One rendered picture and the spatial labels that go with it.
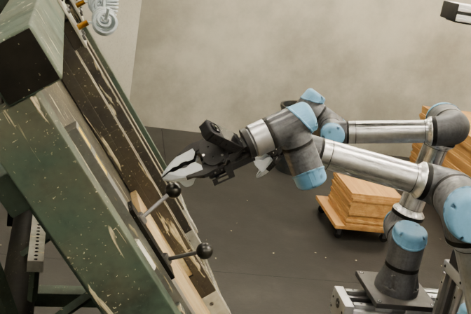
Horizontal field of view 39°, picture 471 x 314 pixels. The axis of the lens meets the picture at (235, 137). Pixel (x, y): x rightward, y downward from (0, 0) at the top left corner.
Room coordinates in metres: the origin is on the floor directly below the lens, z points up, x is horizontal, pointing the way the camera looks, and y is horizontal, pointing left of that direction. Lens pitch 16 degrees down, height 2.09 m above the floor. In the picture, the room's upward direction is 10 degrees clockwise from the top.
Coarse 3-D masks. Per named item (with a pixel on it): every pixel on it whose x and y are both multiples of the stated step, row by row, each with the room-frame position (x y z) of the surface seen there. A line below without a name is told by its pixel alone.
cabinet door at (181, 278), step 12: (132, 192) 1.81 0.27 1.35; (156, 228) 1.79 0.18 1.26; (156, 240) 1.67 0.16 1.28; (168, 252) 1.77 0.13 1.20; (180, 264) 1.86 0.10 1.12; (180, 276) 1.73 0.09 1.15; (180, 288) 1.60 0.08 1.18; (192, 288) 1.82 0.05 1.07; (192, 300) 1.69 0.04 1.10; (204, 312) 1.80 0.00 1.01
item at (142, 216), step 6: (168, 186) 1.42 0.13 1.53; (174, 186) 1.42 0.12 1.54; (180, 186) 1.44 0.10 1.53; (168, 192) 1.42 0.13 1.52; (174, 192) 1.42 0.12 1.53; (180, 192) 1.43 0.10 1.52; (162, 198) 1.41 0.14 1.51; (156, 204) 1.40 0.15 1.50; (150, 210) 1.38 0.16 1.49; (138, 216) 1.36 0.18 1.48; (144, 216) 1.37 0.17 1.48; (144, 222) 1.36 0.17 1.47
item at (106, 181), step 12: (72, 132) 1.30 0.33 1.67; (84, 144) 1.30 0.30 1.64; (84, 156) 1.30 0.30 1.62; (96, 168) 1.31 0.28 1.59; (108, 180) 1.32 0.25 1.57; (108, 192) 1.32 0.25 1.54; (120, 192) 1.37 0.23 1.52; (120, 204) 1.33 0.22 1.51; (120, 216) 1.33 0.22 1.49; (132, 228) 1.34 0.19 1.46; (144, 240) 1.34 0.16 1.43; (156, 264) 1.35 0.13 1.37; (168, 276) 1.36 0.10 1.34; (168, 288) 1.36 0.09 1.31; (180, 300) 1.37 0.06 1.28; (192, 312) 1.40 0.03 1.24
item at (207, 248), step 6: (198, 246) 1.35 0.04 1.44; (204, 246) 1.35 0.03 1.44; (210, 246) 1.35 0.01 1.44; (186, 252) 1.37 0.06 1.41; (192, 252) 1.36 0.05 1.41; (198, 252) 1.34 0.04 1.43; (204, 252) 1.34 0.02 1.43; (210, 252) 1.34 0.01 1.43; (168, 258) 1.38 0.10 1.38; (174, 258) 1.37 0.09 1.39; (180, 258) 1.37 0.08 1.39; (204, 258) 1.34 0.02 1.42; (168, 264) 1.38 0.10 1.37
